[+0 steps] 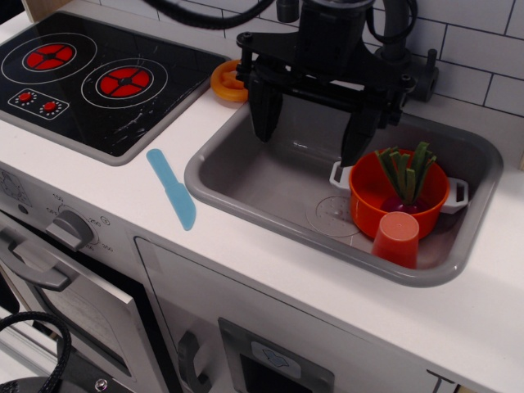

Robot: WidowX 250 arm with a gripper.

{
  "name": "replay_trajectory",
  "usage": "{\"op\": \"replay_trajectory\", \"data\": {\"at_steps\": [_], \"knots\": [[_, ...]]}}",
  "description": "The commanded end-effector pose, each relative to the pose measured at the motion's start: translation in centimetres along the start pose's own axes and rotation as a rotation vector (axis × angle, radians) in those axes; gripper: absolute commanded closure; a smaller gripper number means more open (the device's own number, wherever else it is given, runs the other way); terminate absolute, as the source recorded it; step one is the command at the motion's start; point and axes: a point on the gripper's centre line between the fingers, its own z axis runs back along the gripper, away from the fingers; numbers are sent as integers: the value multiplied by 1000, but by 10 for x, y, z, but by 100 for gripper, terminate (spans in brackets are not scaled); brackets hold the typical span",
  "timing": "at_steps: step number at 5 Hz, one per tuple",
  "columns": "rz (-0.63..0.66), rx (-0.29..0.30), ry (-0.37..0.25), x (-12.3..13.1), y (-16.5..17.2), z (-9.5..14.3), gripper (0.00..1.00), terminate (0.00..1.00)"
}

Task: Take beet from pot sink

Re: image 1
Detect orange toy pot white handles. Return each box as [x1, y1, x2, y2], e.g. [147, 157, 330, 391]
[329, 142, 469, 238]

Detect grey cabinet door handle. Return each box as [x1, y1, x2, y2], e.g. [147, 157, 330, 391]
[178, 331, 212, 393]

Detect white cabinet door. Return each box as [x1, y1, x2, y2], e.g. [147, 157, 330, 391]
[135, 238, 459, 392]

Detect purple toy beet green leaves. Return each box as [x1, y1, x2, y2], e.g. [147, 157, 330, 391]
[374, 142, 436, 215]

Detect orange toy ring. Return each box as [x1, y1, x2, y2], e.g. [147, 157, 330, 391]
[210, 59, 250, 103]

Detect black toy stove top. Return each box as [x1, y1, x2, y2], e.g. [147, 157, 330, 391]
[1, 12, 224, 166]

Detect grey toy sink basin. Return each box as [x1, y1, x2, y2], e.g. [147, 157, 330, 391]
[185, 97, 503, 287]

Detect black braided cable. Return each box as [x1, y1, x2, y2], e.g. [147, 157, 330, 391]
[0, 311, 73, 393]
[145, 0, 274, 30]

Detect blue plastic toy knife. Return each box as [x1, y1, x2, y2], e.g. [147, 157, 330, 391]
[147, 149, 197, 231]

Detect toy oven door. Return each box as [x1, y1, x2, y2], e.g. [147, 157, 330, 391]
[0, 210, 156, 393]

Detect grey oven door handle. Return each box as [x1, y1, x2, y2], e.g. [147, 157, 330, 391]
[1, 228, 71, 292]

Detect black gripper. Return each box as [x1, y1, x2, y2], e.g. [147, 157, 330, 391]
[237, 1, 414, 167]

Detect grey oven knob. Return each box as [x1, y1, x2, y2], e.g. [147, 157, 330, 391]
[46, 210, 94, 251]

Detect orange plastic cup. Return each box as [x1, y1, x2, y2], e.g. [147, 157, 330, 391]
[372, 211, 419, 269]

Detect black braided lower cable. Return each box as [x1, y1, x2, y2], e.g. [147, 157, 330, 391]
[0, 311, 73, 393]

